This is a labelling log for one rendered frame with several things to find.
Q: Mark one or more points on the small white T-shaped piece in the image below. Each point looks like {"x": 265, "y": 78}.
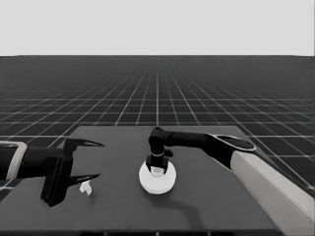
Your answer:
{"x": 85, "y": 189}

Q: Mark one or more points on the large thick white disc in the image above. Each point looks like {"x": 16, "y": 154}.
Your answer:
{"x": 157, "y": 185}

